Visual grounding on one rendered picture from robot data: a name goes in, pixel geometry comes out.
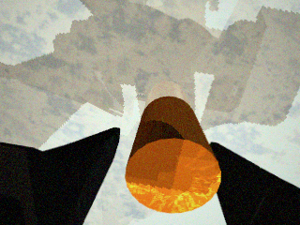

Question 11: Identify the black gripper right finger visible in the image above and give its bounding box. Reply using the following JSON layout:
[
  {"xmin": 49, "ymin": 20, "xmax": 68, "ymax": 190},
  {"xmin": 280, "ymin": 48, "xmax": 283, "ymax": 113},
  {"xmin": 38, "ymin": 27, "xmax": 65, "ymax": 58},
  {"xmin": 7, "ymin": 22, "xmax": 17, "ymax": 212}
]
[{"xmin": 210, "ymin": 142, "xmax": 300, "ymax": 225}]

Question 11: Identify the orange knob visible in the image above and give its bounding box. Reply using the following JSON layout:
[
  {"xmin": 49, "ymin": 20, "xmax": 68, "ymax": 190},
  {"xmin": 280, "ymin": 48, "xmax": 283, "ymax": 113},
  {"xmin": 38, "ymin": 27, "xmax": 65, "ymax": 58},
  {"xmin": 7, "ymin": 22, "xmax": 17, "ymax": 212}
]
[{"xmin": 125, "ymin": 96, "xmax": 221, "ymax": 213}]

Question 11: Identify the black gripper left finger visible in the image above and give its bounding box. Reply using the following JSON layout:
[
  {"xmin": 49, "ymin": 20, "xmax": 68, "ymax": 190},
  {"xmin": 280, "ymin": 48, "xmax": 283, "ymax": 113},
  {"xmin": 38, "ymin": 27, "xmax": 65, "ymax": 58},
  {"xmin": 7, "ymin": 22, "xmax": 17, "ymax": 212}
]
[{"xmin": 0, "ymin": 127, "xmax": 120, "ymax": 225}]

